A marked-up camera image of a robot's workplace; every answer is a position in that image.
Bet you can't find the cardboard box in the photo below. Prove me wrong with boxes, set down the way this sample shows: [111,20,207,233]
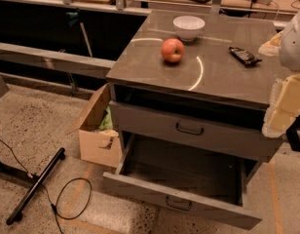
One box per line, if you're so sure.
[66,85,122,168]

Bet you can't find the green bag in box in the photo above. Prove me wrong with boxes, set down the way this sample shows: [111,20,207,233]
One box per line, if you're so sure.
[99,106,113,131]

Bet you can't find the black snack packet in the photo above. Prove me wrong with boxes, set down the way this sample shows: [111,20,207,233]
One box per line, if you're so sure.
[229,47,261,66]

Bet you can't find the grey metal rail beam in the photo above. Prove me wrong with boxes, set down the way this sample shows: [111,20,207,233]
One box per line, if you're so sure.
[0,43,115,79]

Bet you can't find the white bowl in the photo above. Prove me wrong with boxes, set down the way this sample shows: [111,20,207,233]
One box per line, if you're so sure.
[173,16,205,41]

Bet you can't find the grey metal drawer cabinet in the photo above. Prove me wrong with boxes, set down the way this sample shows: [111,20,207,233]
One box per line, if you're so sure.
[107,11,290,179]

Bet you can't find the grey bottom drawer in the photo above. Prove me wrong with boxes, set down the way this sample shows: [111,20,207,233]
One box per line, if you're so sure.
[103,135,262,230]

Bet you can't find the grey drawer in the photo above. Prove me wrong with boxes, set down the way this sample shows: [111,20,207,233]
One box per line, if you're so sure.
[109,100,282,162]
[103,135,262,230]

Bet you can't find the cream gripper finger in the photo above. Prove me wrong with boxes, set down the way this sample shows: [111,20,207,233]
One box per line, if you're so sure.
[258,31,282,57]
[262,73,300,138]

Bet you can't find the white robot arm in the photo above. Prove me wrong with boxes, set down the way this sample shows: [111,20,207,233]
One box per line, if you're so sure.
[258,10,300,137]

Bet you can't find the black cable on floor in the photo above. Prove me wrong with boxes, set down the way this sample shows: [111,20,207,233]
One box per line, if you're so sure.
[0,135,93,234]

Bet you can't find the grey top drawer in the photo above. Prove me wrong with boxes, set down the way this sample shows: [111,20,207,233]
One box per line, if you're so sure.
[109,100,282,162]

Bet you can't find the red apple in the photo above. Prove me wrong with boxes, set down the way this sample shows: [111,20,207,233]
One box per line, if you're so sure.
[161,38,184,63]

